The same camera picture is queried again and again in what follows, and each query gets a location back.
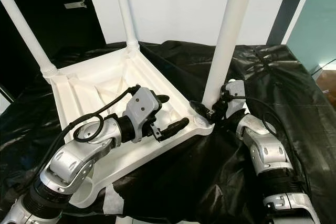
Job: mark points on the green glass panel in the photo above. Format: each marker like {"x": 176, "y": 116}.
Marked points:
{"x": 315, "y": 24}

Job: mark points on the black plastic table cover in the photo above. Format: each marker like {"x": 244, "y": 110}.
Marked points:
{"x": 189, "y": 171}

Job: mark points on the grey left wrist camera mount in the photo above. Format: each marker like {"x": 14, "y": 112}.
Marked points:
{"x": 143, "y": 106}

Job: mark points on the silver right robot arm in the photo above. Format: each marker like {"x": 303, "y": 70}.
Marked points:
{"x": 268, "y": 150}

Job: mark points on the black door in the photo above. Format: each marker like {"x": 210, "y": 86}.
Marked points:
{"x": 68, "y": 19}

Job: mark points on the black frame post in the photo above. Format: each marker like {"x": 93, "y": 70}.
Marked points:
{"x": 291, "y": 9}

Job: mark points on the brown wooden cabinet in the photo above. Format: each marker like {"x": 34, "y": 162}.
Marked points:
{"x": 326, "y": 76}

